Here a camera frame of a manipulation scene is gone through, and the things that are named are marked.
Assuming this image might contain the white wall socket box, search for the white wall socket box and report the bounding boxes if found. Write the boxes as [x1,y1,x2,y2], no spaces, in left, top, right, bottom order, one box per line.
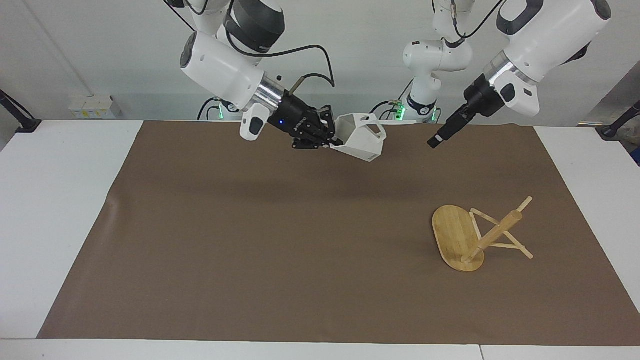
[68,94,122,120]

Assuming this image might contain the black cable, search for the black cable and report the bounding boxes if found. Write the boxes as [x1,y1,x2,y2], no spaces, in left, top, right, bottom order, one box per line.
[450,0,507,41]
[197,97,222,121]
[370,99,402,121]
[225,20,336,96]

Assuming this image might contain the black stand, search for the black stand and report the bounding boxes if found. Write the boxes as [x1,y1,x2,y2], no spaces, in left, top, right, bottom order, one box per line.
[599,99,640,140]
[0,89,42,134]

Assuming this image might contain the wooden cup rack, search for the wooden cup rack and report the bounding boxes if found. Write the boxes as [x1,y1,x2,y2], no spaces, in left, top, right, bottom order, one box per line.
[431,196,535,273]

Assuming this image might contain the white faceted cup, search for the white faceted cup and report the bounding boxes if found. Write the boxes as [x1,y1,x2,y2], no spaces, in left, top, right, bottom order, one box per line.
[330,113,388,163]

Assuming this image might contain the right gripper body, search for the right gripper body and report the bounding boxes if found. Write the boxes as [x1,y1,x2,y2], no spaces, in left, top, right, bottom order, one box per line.
[267,92,324,142]

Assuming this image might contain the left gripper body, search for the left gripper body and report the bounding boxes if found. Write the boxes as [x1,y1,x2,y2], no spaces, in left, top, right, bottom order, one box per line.
[449,74,505,129]

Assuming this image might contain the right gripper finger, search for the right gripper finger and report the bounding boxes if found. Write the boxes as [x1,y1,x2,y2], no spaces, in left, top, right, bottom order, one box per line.
[315,105,338,140]
[292,137,335,151]

